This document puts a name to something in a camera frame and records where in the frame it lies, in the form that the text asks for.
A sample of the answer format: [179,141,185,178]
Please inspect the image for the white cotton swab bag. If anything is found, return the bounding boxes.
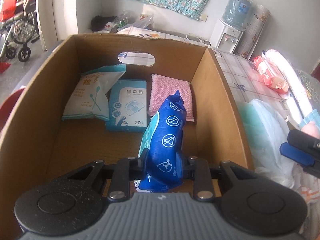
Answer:
[62,63,126,121]

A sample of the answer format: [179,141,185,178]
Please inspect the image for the blue wet wipes pack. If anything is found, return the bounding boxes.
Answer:
[135,98,186,193]

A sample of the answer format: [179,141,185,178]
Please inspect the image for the blue bandage box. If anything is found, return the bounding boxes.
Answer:
[106,79,148,132]

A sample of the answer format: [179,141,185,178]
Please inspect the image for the pink scrubbing sponge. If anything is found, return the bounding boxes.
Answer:
[148,74,195,122]

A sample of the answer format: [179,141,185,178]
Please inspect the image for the pink plush toy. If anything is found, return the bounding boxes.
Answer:
[301,121,320,139]

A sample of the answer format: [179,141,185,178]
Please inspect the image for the teal towel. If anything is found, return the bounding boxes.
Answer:
[299,109,320,129]

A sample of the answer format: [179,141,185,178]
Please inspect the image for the orange striped cloth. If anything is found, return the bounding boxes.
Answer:
[298,179,319,204]

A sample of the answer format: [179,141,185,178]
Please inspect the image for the white tied plastic bag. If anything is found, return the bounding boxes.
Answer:
[236,99,301,190]

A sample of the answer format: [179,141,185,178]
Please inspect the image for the red wet wipes pack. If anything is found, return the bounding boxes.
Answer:
[254,56,289,94]

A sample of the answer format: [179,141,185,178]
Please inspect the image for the brown cardboard box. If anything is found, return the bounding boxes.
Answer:
[1,34,253,239]

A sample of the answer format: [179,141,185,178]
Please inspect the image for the red bowl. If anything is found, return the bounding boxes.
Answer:
[0,86,25,131]

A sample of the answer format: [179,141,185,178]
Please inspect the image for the water dispenser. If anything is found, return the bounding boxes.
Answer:
[209,20,244,53]

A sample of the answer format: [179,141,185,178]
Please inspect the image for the blue water bottle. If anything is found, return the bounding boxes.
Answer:
[222,0,252,31]

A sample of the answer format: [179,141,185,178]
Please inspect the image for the black cloth pile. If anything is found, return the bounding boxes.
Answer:
[90,16,116,32]

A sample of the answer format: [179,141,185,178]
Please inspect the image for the wheelchair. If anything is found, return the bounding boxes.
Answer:
[1,0,40,62]

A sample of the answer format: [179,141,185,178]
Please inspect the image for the white cable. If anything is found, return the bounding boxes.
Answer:
[186,32,212,46]

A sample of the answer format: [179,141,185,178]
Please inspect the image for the clear plastic bag by wall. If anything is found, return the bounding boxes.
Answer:
[118,13,154,31]

